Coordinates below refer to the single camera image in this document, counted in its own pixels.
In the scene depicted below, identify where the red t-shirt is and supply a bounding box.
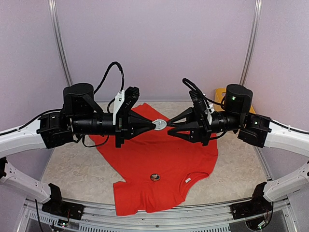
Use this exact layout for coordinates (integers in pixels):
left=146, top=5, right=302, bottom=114
left=88, top=102, right=219, bottom=216

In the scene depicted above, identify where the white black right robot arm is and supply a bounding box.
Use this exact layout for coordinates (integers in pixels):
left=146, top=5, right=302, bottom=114
left=167, top=78, right=309, bottom=219

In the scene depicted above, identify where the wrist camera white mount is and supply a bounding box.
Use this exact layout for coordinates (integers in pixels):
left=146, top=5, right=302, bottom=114
left=189, top=90, right=214, bottom=125
left=112, top=87, right=140, bottom=125

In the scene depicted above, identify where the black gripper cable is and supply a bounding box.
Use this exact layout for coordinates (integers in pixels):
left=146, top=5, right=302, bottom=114
left=82, top=61, right=126, bottom=148
left=182, top=77, right=226, bottom=107

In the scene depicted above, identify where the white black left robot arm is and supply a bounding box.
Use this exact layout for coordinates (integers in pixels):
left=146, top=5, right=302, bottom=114
left=0, top=83, right=155, bottom=220

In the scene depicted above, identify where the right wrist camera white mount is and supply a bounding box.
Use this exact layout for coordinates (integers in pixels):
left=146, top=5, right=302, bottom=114
left=189, top=90, right=214, bottom=125

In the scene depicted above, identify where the grey corner post left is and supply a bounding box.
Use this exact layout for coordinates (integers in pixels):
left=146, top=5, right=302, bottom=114
left=48, top=0, right=73, bottom=86

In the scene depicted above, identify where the white round brooch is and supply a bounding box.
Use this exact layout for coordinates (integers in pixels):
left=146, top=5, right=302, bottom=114
left=150, top=174, right=160, bottom=181

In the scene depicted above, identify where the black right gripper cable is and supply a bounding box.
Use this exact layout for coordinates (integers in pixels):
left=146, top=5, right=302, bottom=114
left=182, top=77, right=226, bottom=107

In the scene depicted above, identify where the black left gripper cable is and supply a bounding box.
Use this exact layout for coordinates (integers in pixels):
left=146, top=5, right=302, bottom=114
left=82, top=61, right=126, bottom=148

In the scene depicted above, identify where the grey corner post right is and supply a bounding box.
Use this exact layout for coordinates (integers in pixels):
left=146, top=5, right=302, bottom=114
left=239, top=0, right=263, bottom=86

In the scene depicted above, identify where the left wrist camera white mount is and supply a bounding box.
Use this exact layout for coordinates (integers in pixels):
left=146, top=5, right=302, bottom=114
left=112, top=87, right=140, bottom=125

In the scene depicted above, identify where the yellow plastic basket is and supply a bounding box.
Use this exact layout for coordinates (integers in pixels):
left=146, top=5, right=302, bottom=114
left=215, top=87, right=255, bottom=113

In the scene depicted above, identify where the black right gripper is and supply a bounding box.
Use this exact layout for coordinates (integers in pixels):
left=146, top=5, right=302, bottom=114
left=166, top=106, right=244, bottom=146

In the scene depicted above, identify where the grey aluminium front rail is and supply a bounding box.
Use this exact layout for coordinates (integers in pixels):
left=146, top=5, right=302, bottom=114
left=16, top=199, right=298, bottom=232

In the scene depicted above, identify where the grey corner post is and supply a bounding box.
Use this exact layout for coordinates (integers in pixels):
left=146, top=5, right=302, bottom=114
left=239, top=0, right=263, bottom=86
left=48, top=0, right=73, bottom=86

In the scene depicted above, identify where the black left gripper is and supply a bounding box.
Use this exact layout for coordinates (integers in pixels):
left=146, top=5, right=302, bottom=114
left=72, top=110, right=156, bottom=148

